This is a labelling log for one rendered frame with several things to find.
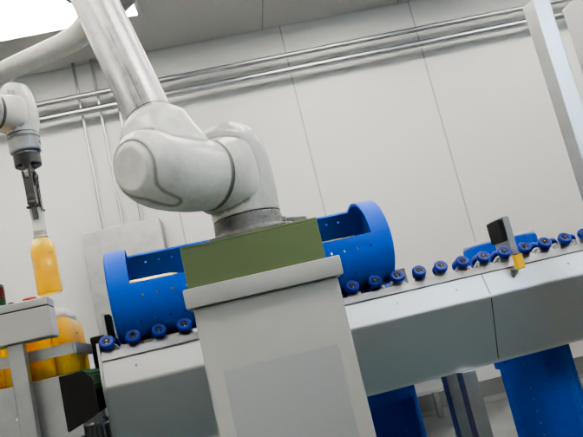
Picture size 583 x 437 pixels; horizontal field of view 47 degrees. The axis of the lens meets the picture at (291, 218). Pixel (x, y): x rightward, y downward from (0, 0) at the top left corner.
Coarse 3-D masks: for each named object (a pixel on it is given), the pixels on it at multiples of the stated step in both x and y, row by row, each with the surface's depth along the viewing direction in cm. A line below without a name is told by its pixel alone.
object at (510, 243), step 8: (488, 224) 235; (496, 224) 229; (504, 224) 228; (488, 232) 236; (496, 232) 231; (504, 232) 228; (512, 232) 228; (496, 240) 232; (504, 240) 227; (512, 240) 227; (496, 248) 236; (512, 248) 227
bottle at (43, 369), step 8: (32, 344) 185; (40, 344) 186; (48, 344) 187; (48, 360) 186; (32, 368) 185; (40, 368) 184; (48, 368) 185; (32, 376) 185; (40, 376) 184; (48, 376) 184
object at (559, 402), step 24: (528, 240) 253; (528, 360) 245; (552, 360) 244; (504, 384) 253; (528, 384) 245; (552, 384) 242; (576, 384) 246; (528, 408) 245; (552, 408) 241; (576, 408) 243; (528, 432) 245; (552, 432) 241; (576, 432) 240
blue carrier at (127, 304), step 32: (320, 224) 231; (352, 224) 235; (384, 224) 212; (128, 256) 216; (160, 256) 219; (352, 256) 208; (384, 256) 210; (128, 288) 194; (160, 288) 196; (128, 320) 195; (160, 320) 198; (192, 320) 202
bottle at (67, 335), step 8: (56, 320) 192; (64, 320) 192; (64, 328) 191; (72, 328) 193; (64, 336) 190; (72, 336) 192; (56, 344) 190; (72, 344) 191; (56, 360) 189; (64, 360) 189; (72, 360) 190; (56, 368) 189; (64, 368) 188; (72, 368) 189; (80, 368) 192
